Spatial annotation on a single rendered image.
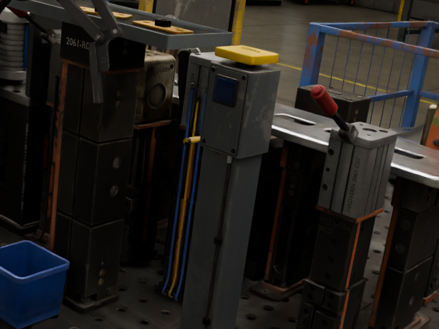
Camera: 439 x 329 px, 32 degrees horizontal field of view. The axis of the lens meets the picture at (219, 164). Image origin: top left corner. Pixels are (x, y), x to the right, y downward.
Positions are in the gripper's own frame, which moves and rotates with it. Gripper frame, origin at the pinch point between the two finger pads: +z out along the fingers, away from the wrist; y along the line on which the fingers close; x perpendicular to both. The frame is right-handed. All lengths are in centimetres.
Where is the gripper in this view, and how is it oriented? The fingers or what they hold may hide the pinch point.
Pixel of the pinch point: (39, 96)
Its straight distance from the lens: 93.5
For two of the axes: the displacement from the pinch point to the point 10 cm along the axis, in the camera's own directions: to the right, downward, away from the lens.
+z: 0.5, 9.9, 1.4
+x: 0.1, -1.4, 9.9
